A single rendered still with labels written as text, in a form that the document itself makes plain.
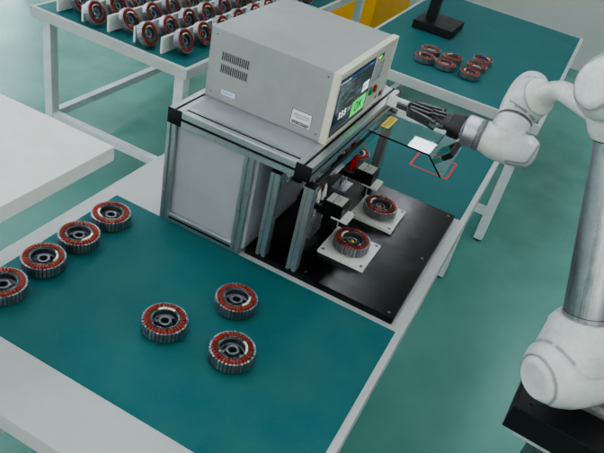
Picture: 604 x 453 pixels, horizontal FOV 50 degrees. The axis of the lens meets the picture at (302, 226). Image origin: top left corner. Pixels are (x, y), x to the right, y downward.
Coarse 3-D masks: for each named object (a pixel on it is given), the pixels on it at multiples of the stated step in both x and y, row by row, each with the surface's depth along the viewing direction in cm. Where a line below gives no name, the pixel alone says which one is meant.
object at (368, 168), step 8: (336, 160) 214; (344, 168) 210; (360, 168) 208; (368, 168) 209; (376, 168) 210; (344, 176) 214; (352, 176) 209; (360, 176) 208; (368, 176) 207; (376, 176) 210; (368, 184) 208; (376, 184) 210
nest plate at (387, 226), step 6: (360, 204) 217; (354, 210) 213; (360, 210) 214; (402, 210) 219; (354, 216) 211; (360, 216) 211; (366, 216) 212; (396, 216) 215; (402, 216) 216; (366, 222) 210; (372, 222) 209; (378, 222) 210; (384, 222) 211; (390, 222) 211; (396, 222) 212; (378, 228) 209; (384, 228) 208; (390, 228) 208; (390, 234) 208
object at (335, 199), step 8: (328, 200) 189; (336, 200) 190; (344, 200) 190; (320, 208) 190; (328, 208) 189; (336, 208) 188; (344, 208) 188; (312, 216) 197; (336, 216) 189; (344, 216) 191; (352, 216) 192; (344, 224) 190
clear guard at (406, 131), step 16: (400, 112) 213; (384, 128) 202; (400, 128) 204; (416, 128) 206; (400, 144) 196; (416, 144) 197; (432, 144) 199; (448, 144) 206; (432, 160) 194; (448, 160) 202
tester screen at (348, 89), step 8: (360, 72) 176; (368, 72) 182; (352, 80) 172; (360, 80) 179; (344, 88) 169; (352, 88) 176; (344, 96) 172; (352, 96) 179; (336, 104) 169; (344, 104) 175; (336, 112) 172; (336, 120) 175; (344, 120) 181; (336, 128) 177
